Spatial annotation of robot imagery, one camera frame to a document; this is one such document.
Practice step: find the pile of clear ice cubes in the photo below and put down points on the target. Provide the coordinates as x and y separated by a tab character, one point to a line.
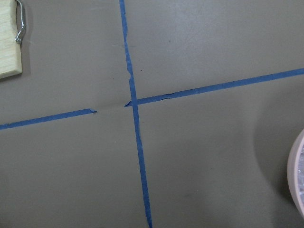
300	175

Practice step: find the wooden cutting board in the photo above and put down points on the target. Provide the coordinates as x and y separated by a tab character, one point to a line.
12	31

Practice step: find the pink bowl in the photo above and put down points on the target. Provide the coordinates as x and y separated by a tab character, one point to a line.
292	172

